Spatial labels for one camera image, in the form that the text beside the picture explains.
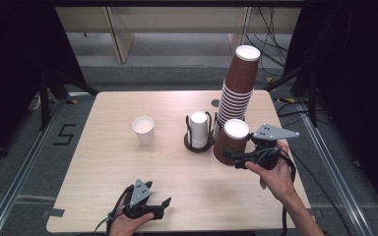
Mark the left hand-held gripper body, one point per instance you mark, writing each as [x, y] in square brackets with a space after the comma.
[140, 194]

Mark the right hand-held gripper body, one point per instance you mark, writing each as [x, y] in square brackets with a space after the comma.
[269, 131]

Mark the single brown paper cup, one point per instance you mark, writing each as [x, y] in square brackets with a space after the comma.
[228, 142]

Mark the black double cup holder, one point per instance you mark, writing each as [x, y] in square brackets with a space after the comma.
[195, 150]

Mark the single white paper cup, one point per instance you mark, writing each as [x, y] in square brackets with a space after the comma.
[144, 129]

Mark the stack of brown paper cups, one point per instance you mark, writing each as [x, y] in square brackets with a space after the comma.
[241, 75]

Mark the person's left hand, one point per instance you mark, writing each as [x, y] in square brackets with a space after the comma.
[123, 226]

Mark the person's right hand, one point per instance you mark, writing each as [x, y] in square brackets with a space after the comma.
[280, 182]

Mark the round dark table grommet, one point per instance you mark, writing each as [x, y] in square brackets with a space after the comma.
[215, 103]

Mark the black metal stand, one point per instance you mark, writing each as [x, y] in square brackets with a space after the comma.
[311, 98]

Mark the dark curtain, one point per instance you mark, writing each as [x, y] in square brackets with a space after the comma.
[357, 82]
[10, 65]

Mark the black tripod stand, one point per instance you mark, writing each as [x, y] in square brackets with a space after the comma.
[46, 98]

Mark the beige wooden furniture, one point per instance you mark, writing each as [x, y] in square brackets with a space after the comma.
[124, 42]

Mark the aluminium floor rail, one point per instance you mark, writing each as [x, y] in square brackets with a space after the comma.
[334, 173]
[19, 177]

